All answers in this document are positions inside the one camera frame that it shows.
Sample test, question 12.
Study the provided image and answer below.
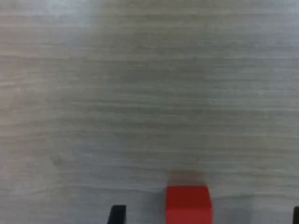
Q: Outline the red cube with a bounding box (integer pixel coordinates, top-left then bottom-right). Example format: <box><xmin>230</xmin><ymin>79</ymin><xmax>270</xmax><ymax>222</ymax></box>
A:
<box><xmin>165</xmin><ymin>185</ymin><xmax>214</xmax><ymax>224</ymax></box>

